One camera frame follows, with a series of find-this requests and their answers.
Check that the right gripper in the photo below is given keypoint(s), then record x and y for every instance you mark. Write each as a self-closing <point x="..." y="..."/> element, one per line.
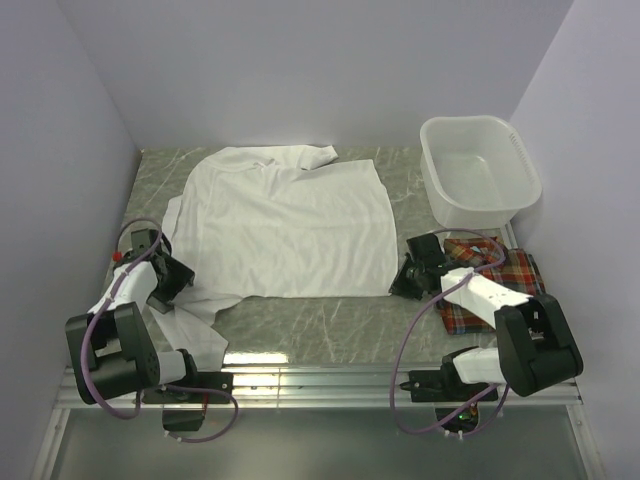
<point x="400" y="285"/>

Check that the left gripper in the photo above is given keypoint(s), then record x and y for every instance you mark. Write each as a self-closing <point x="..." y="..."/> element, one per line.
<point x="180" y="276"/>

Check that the white long sleeve shirt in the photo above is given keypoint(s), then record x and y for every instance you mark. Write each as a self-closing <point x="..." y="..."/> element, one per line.
<point x="275" y="222"/>

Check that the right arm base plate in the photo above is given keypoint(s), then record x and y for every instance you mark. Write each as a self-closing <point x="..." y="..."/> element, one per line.
<point x="434" y="386"/>

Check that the white plastic basin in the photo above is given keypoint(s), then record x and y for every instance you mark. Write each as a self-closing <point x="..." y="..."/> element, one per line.
<point x="476" y="171"/>

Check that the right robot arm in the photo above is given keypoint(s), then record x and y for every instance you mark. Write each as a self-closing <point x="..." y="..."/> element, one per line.
<point x="535" y="346"/>

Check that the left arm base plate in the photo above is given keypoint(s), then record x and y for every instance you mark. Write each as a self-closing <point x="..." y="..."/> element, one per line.
<point x="208" y="387"/>

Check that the aluminium mounting rail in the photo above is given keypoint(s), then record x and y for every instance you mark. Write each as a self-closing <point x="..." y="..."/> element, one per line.
<point x="328" y="386"/>

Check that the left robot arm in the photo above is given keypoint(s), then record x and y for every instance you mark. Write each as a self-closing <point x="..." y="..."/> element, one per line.
<point x="111" y="351"/>

